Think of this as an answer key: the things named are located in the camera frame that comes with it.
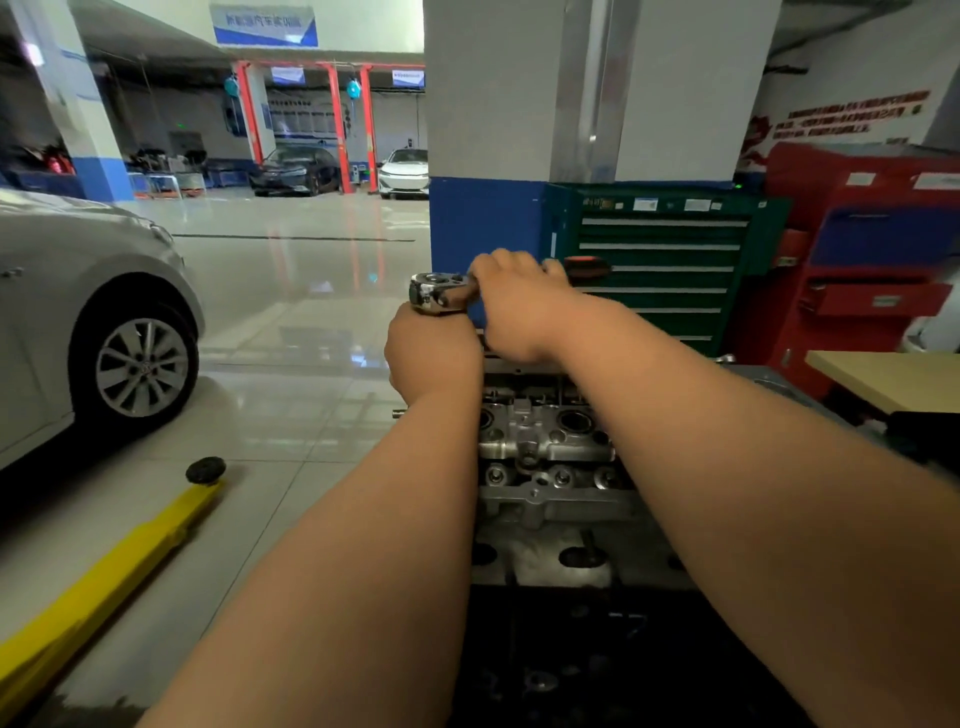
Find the person's left hand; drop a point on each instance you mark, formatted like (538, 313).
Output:
(431, 356)

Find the silver car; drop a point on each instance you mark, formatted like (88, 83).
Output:
(67, 300)

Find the green tool cabinet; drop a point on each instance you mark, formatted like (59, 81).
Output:
(667, 255)

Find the blue wall sign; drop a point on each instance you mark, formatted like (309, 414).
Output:
(262, 26)

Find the person's right fingers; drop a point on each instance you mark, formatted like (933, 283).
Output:
(514, 271)

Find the person's left forearm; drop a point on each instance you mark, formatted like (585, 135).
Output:
(360, 570)

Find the metal engine cylinder head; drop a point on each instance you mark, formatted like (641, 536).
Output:
(544, 442)

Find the black round lift pad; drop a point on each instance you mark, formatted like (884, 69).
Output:
(205, 470)

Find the red tool cabinet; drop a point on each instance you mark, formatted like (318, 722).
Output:
(862, 255)

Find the white car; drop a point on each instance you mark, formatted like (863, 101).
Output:
(405, 174)

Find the red lift post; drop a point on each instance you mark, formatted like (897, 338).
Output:
(368, 127)
(338, 127)
(249, 112)

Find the black car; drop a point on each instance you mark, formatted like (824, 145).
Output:
(294, 171)

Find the wooden table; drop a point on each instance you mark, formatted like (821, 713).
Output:
(892, 379)

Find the shiny metal duct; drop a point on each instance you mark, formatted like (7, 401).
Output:
(596, 90)

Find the grey metal engine block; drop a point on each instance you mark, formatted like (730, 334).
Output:
(540, 555)

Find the red wall banner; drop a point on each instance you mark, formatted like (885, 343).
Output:
(840, 120)

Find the black engine stand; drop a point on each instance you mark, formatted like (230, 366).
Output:
(600, 660)

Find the chrome ratchet wrench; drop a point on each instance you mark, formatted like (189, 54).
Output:
(439, 291)

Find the person's right hand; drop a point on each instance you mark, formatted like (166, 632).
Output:
(525, 315)

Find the person's right forearm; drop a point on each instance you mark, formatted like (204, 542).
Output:
(750, 480)

